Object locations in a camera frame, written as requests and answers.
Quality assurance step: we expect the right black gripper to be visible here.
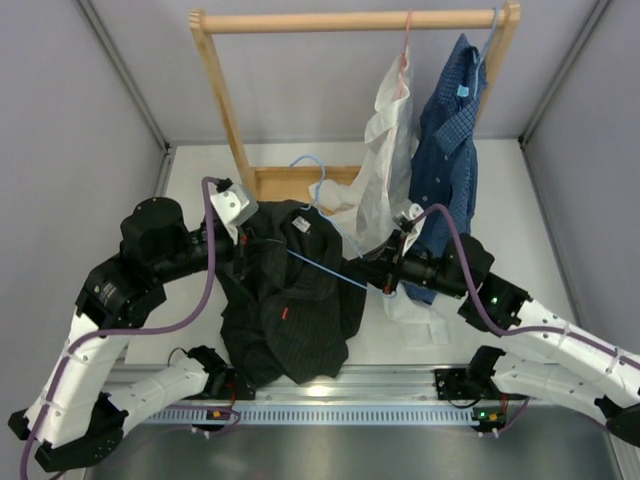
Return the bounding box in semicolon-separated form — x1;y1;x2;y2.
346;230;468;300

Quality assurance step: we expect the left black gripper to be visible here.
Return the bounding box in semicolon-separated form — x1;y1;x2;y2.
152;219;283;284

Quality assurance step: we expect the black striped shirt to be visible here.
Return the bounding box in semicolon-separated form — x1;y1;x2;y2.
216;200;366;388

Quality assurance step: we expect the light blue wire hanger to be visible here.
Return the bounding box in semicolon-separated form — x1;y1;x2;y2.
289;154;368;290

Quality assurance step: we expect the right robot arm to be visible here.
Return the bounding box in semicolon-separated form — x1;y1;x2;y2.
348;230;639;446

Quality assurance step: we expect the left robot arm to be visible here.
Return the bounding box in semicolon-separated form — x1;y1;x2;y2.
8;196;238;475

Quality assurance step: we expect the white shirt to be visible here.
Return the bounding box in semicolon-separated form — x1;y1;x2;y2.
307;47;452;347

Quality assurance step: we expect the blue checkered shirt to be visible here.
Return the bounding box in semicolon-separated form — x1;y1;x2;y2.
399;33;489;306

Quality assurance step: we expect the wooden clothes rack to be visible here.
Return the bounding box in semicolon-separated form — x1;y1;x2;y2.
188;1;521;201

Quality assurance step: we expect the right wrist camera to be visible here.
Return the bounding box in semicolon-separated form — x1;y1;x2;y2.
393;200;425;256

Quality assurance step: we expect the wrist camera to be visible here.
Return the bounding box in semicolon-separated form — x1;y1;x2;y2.
393;200;425;256
210;179;259;245

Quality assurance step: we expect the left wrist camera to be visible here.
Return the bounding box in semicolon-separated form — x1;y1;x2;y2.
210;179;259;245

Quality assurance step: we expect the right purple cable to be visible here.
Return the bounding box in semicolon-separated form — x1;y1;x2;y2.
409;203;640;361

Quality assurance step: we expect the purple cable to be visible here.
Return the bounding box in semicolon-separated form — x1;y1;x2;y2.
409;203;640;361
18;175;236;480

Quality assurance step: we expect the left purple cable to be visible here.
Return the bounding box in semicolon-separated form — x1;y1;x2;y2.
18;175;236;480

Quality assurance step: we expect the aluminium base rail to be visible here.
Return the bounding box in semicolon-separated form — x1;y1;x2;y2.
99;363;626;402

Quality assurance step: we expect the white slotted cable duct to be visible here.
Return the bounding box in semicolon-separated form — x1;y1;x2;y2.
146;404;499;427

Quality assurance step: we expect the pink wire hanger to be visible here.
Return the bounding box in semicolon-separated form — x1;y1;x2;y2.
388;9;414;185

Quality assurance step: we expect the blue wire hanger right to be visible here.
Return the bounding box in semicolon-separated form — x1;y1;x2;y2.
473;7;499;98

